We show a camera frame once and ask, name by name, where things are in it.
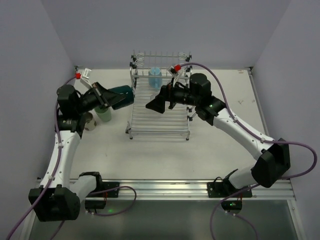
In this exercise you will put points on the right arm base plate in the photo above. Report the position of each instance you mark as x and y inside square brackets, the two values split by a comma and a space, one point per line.
[219, 188]

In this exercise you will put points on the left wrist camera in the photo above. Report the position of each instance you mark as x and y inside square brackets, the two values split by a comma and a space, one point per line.
[85, 78]

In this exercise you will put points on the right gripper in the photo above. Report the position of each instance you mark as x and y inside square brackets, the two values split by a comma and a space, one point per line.
[169, 97]

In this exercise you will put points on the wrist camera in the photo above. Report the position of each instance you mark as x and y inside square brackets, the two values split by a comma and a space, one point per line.
[176, 73]
[85, 78]

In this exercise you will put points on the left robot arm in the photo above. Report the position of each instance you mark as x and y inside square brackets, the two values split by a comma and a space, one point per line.
[56, 199]

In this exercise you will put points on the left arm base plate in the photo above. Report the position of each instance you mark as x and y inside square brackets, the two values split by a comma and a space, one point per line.
[98, 198]

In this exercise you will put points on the blue plastic mug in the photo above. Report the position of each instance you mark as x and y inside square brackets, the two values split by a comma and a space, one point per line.
[155, 77]

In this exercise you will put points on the metal dish rack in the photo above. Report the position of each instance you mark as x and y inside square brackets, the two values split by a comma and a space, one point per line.
[143, 121]

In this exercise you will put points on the light green plastic cup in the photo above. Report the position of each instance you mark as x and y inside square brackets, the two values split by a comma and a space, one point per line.
[104, 113]

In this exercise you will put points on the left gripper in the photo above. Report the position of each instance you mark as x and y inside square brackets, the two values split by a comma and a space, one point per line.
[101, 95]

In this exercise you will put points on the aluminium mounting rail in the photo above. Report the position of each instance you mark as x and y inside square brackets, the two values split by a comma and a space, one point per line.
[197, 190]

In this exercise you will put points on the dark green ceramic mug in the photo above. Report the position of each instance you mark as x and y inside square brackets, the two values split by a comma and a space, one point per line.
[127, 92]

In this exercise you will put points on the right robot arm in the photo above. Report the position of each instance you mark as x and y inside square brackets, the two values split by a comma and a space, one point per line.
[272, 157]

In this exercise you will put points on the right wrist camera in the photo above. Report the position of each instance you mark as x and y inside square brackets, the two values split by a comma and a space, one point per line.
[176, 73]

